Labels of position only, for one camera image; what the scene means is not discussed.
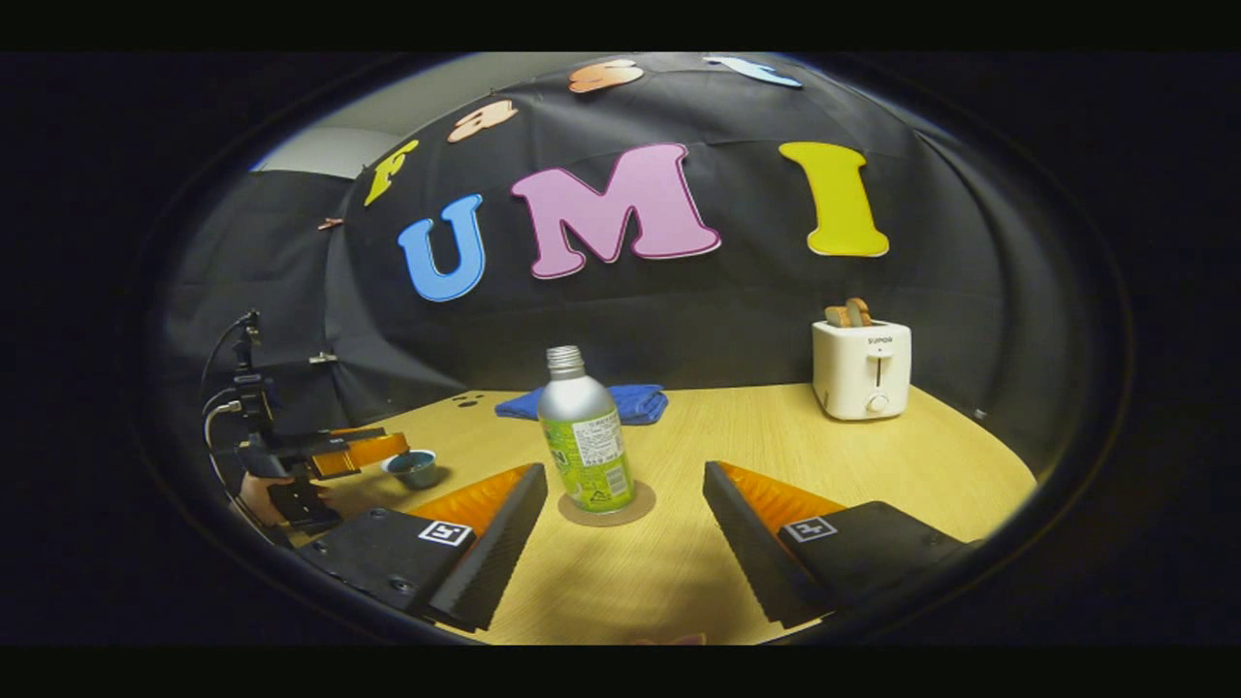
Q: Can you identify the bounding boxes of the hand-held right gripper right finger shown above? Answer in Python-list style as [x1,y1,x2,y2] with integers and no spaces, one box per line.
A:
[703,460,980,629]

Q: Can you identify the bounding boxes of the silver water bottle green label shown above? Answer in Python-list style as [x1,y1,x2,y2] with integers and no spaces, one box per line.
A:
[536,345,636,514]

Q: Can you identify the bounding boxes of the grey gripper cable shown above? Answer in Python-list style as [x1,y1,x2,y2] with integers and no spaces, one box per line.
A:
[203,398,243,459]

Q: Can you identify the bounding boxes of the white toaster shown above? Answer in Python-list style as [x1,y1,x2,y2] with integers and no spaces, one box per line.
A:
[811,320,912,422]

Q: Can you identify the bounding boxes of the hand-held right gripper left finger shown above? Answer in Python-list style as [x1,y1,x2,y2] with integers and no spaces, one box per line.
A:
[296,462,549,633]

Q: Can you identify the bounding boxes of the blue folded towel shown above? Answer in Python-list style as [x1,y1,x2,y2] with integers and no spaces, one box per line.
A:
[494,384,669,426]

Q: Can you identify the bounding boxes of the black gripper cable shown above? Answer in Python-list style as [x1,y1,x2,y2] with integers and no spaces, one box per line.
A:
[200,314,249,394]

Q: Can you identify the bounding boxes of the round brown coaster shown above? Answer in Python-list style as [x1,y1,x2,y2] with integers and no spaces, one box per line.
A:
[557,480,657,528]

